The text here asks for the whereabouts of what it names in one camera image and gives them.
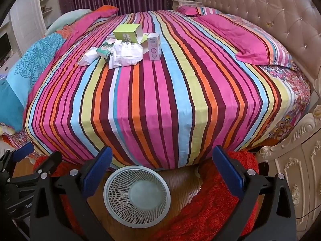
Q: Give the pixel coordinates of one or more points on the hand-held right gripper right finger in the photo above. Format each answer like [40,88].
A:
[228,172]

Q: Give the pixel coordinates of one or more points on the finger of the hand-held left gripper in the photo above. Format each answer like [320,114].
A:
[50,160]
[23,151]

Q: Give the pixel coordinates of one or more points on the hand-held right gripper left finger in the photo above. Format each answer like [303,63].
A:
[96,172]

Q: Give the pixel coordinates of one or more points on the pale grey plastic waste basket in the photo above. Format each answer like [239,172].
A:
[136,198]

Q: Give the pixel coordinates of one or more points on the small white wrapper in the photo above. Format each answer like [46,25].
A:
[89,56]

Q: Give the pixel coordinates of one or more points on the large white packet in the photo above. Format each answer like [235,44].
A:
[125,55]

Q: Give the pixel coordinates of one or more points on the small green and white box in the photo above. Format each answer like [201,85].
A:
[104,51]

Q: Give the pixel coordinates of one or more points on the white and purple box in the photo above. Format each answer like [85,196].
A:
[154,47]

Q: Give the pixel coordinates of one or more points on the green cardboard medicine box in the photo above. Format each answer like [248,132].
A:
[126,31]

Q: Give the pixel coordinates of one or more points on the red shaggy rug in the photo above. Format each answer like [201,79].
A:
[215,205]

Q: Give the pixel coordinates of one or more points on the cream carved bedside cabinet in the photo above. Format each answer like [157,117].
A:
[301,160]

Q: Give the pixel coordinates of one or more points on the blue and pink patterned quilt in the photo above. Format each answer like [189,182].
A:
[32,60]

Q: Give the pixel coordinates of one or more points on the colourful striped bed sheet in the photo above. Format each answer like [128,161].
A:
[160,100]

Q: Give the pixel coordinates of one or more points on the floral patterned bed sheet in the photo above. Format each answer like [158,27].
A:
[291,93]

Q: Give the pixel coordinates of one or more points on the black television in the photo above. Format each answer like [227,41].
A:
[5,46]

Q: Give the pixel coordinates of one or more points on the large pink pillow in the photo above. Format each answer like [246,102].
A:
[240,40]

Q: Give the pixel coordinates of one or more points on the white wardrobe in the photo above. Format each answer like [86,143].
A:
[32,12]

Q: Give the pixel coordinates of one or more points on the pale green pillow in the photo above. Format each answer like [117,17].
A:
[66,18]

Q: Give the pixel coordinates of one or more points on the small pink pillow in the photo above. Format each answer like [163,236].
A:
[193,10]

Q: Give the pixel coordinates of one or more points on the beige tufted headboard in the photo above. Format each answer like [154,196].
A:
[270,7]

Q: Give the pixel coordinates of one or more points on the cream nightstand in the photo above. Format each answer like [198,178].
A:
[185,4]

